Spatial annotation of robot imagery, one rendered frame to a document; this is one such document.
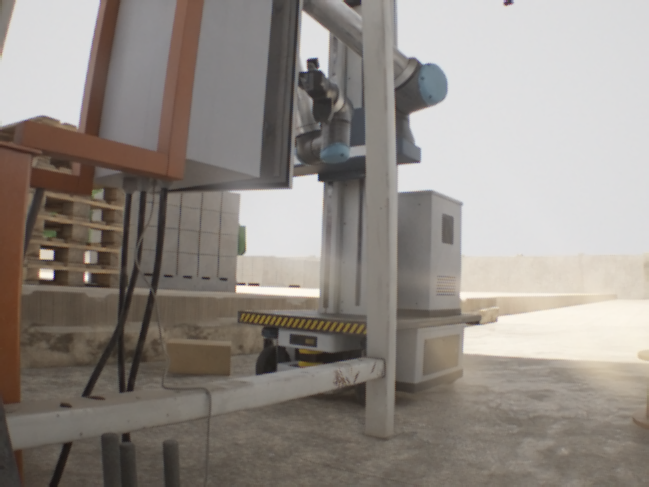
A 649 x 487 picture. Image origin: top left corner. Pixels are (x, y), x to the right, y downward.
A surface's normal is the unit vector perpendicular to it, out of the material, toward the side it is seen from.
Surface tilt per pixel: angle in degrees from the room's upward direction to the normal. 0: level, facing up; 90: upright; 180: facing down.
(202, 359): 90
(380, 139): 100
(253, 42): 90
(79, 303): 92
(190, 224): 90
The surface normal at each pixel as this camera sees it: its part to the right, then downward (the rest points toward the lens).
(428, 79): 0.58, -0.01
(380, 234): -0.59, 0.07
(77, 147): 0.80, -0.02
